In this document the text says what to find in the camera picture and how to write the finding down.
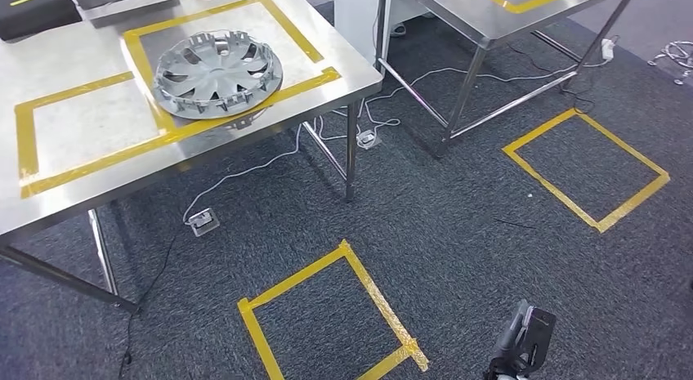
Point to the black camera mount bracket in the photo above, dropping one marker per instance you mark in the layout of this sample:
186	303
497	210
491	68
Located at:
541	334

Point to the yellow floor tape mark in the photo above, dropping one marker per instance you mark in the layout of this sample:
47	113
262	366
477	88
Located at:
379	296

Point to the thin black floor strip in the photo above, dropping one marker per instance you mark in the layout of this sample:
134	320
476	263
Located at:
514	224

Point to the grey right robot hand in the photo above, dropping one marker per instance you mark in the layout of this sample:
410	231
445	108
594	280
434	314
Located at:
513	329

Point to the person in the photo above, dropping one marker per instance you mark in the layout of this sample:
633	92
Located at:
398	30

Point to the grey floor socket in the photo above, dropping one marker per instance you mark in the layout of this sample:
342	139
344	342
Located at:
203	222
369	139

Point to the chrome stool base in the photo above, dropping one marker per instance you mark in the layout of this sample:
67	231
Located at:
677	52

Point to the silver wheel cover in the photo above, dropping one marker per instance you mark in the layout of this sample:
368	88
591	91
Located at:
216	77

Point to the white power strip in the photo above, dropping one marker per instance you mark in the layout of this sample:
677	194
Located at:
607	48

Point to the steel workbench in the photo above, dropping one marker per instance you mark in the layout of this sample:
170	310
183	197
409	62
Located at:
460	15

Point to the large yellow tape square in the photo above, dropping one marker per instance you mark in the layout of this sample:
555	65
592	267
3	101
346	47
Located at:
135	52

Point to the small yellow tape square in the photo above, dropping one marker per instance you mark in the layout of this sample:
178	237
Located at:
24	134

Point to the yellow tape on steel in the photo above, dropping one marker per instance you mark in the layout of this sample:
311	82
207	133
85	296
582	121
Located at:
519	8

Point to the steel table frame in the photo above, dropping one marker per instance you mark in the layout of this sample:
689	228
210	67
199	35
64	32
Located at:
65	58

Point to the grey flat case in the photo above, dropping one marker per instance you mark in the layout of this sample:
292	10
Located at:
124	4

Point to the yellow floor tape square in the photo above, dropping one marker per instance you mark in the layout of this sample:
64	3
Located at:
541	177

